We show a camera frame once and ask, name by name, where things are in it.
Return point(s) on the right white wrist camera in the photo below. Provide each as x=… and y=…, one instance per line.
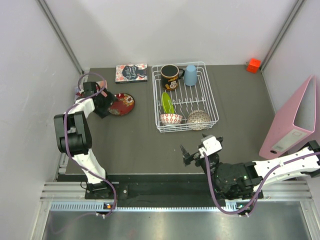
x=210, y=145

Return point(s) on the white wire dish rack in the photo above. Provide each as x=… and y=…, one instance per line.
x=185, y=99

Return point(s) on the pink ring binder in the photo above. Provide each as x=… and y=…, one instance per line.
x=293, y=122

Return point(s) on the black skull mug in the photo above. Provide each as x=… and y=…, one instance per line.
x=170, y=75

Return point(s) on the grey cable duct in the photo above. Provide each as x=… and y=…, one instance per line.
x=103, y=207

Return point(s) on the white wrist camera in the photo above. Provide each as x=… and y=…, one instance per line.
x=210, y=145
x=90, y=88

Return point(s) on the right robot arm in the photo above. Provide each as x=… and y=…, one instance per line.
x=246, y=179

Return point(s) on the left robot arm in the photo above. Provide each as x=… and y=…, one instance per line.
x=74, y=138

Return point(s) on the red floral plate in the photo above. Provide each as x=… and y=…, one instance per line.
x=124, y=105

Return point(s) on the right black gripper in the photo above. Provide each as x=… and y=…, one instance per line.
x=187, y=159

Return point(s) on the red white patterned bowl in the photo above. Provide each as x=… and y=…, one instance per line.
x=170, y=119

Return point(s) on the light blue cup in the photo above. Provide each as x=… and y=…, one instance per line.
x=190, y=76

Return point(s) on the beige mesh patterned bowl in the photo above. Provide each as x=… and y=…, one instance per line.
x=198, y=119

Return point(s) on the green plate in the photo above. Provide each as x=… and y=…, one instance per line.
x=167, y=104

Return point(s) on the red cover booklet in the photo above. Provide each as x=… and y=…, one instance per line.
x=79, y=91

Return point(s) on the orange cube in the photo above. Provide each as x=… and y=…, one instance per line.
x=253, y=65

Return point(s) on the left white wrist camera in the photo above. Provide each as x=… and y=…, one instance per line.
x=90, y=88

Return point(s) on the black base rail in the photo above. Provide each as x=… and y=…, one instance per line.
x=162, y=190

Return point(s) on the dark floral book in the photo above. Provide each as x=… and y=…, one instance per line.
x=131, y=73

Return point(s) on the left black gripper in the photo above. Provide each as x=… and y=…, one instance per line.
x=109, y=100

